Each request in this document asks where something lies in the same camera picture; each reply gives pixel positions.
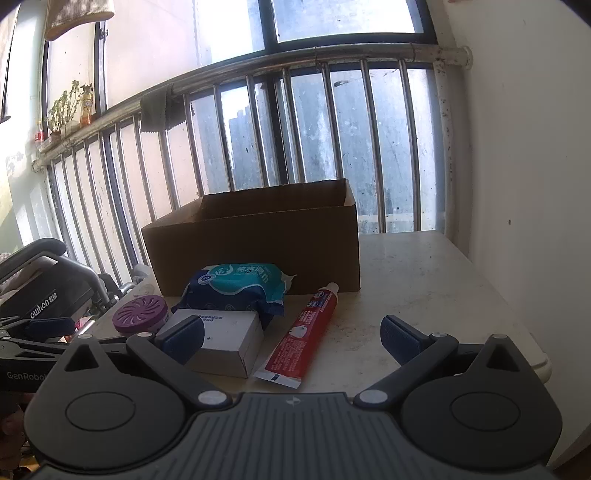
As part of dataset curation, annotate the blue wet wipes pack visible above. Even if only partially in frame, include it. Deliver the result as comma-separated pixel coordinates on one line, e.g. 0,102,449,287
172,262,297,329

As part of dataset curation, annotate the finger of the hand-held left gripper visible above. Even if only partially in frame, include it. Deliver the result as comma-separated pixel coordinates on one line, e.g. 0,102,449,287
0,317,77,340
0,339,127,358

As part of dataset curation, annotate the green potted plant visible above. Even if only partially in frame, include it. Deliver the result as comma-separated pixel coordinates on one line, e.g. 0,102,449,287
47,80,81,139

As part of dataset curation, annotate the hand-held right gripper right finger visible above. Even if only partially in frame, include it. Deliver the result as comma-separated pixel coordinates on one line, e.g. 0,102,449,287
353,315,532,409

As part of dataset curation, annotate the orange drink bottle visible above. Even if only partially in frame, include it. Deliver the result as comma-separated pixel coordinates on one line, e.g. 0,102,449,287
79,83,95,129

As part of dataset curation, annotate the black folding wheelchair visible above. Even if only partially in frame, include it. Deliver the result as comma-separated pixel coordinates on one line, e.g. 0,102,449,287
0,237,139,333

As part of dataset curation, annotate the beige hanging cloth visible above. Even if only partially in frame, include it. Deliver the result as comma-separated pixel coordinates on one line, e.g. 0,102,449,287
44,0,116,41

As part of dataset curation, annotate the brown cardboard box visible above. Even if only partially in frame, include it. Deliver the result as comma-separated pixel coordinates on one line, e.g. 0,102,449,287
141,179,362,297

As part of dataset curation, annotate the dark window frame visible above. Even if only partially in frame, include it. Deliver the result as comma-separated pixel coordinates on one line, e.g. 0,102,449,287
41,0,444,222

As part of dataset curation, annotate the grey-green cloth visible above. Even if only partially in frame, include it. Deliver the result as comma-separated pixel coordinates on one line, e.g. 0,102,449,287
140,85,195,132

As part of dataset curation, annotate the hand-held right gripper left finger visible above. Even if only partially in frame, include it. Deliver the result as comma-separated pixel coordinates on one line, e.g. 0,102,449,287
64,316,234,411

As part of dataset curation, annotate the white carton box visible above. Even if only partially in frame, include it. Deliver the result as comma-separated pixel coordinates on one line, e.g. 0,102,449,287
159,308,266,380

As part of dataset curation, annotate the purple air freshener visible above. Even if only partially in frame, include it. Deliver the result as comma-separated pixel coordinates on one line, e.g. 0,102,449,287
112,295,172,337

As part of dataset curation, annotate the red toothpaste tube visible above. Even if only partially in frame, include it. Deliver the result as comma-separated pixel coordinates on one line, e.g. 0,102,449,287
253,284,340,389

